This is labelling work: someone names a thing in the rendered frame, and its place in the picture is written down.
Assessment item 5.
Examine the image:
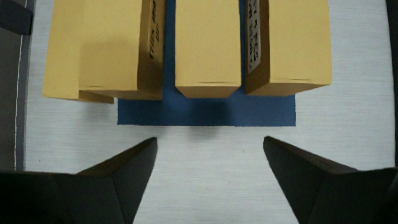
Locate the brown cardboard carton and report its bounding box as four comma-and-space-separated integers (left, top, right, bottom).
245, 0, 333, 97
78, 0, 166, 100
175, 0, 241, 98
42, 0, 114, 104

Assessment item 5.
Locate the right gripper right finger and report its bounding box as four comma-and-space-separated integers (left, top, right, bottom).
263, 136, 398, 224

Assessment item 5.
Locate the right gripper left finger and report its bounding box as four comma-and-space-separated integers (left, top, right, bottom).
0, 137, 158, 224

